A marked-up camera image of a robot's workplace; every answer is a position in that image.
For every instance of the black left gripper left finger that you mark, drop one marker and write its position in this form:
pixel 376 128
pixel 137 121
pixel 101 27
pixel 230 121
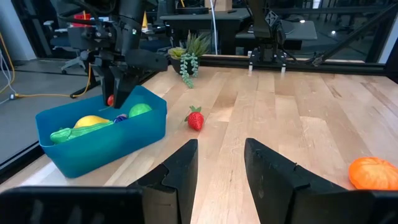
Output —
pixel 174 186

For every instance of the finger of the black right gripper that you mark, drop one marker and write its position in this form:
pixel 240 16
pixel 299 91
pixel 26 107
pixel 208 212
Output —
pixel 126 88
pixel 108 82

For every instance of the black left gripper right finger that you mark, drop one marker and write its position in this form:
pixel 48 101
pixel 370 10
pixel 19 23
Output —
pixel 286 193

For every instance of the red toy cherry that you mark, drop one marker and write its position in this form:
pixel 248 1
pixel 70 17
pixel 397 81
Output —
pixel 110 100

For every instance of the green plastic toy pear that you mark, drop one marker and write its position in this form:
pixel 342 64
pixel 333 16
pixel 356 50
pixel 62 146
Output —
pixel 140 109

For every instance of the purple toy eggplant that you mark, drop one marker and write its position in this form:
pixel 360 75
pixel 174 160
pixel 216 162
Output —
pixel 119 119

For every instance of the yellow plastic toy lemon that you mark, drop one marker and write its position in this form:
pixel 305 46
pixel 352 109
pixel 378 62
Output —
pixel 90 120

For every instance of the green toy pea pod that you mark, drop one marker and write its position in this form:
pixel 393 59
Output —
pixel 77 132

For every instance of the red toy strawberry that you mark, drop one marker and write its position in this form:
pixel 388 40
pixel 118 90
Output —
pixel 196 120

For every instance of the grey office chair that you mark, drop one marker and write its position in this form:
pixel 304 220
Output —
pixel 74 63

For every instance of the red box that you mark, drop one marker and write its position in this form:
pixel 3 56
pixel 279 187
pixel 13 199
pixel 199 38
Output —
pixel 81 16

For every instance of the potted succulent plant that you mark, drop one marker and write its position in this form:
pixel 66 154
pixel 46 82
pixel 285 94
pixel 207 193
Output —
pixel 186 67

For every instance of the blue plastic container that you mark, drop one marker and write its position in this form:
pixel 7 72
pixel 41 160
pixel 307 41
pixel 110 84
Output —
pixel 102 149

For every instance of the orange plastic toy tangerine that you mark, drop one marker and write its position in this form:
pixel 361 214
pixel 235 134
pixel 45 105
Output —
pixel 373 174

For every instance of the black laptop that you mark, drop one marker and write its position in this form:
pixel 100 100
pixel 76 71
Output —
pixel 202 18

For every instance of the cardboard box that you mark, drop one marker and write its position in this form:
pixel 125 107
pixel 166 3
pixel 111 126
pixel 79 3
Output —
pixel 217 4

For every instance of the black desk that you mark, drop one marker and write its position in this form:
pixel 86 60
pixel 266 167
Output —
pixel 301 31

